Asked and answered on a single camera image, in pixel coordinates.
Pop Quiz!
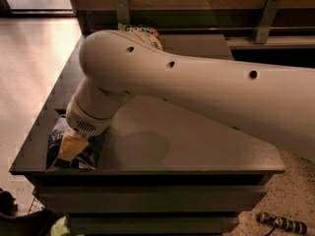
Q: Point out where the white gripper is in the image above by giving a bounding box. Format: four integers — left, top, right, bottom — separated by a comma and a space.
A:
57, 100, 110, 161

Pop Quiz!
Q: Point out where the green chip bag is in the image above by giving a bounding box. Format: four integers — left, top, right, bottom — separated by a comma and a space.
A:
117, 23, 159, 37

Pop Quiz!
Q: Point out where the left metal wall bracket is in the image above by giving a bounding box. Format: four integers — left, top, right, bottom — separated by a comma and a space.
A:
114, 0, 130, 24

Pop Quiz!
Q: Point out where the metal wall bracket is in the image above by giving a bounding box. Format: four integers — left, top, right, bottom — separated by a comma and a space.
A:
114, 0, 130, 24
252, 0, 282, 44

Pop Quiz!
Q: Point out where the right metal wall bracket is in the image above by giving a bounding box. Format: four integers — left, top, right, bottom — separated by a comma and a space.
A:
252, 0, 282, 44

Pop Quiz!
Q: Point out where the dark wooden drawer cabinet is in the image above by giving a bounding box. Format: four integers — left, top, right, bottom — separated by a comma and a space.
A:
9, 33, 285, 236

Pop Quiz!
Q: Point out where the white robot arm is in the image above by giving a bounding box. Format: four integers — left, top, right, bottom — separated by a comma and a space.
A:
66, 30, 315, 161

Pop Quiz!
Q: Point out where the black white striped handle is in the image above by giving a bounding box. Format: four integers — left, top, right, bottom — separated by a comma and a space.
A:
256, 211, 310, 235

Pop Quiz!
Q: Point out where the blue vinegar chip bag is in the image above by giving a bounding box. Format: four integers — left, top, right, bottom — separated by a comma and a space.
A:
46, 115, 104, 170

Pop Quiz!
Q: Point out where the dark basket with green item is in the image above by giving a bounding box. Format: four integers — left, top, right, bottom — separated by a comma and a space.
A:
0, 189, 71, 236

